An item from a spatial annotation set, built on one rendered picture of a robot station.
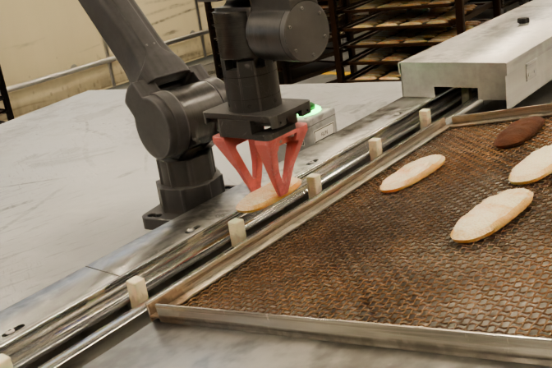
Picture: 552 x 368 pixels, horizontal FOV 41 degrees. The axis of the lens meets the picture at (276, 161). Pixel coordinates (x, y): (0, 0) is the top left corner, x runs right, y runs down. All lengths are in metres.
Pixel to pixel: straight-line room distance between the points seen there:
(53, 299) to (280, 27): 0.32
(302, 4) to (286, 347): 0.34
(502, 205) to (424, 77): 0.63
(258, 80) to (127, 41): 0.23
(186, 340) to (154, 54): 0.47
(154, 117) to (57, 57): 5.08
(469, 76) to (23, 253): 0.68
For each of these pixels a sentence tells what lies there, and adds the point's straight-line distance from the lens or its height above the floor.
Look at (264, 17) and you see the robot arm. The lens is 0.70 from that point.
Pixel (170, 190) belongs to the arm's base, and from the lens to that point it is 0.91.
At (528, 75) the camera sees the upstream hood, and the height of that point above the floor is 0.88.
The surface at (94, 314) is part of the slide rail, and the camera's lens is 0.69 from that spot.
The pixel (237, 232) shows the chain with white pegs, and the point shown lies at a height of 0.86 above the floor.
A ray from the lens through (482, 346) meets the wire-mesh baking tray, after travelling 0.40.
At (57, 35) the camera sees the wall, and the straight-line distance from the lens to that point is 5.94.
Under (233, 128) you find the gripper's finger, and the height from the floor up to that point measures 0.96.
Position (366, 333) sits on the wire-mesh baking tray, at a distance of 0.44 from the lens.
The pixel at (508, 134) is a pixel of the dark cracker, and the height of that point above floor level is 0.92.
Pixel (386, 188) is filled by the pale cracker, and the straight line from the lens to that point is 0.71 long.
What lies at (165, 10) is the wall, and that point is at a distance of 6.64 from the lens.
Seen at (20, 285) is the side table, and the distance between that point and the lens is 0.87.
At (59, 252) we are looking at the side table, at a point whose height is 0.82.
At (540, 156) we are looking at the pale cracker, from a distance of 0.69.
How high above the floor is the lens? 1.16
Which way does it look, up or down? 18 degrees down
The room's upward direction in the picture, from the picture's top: 9 degrees counter-clockwise
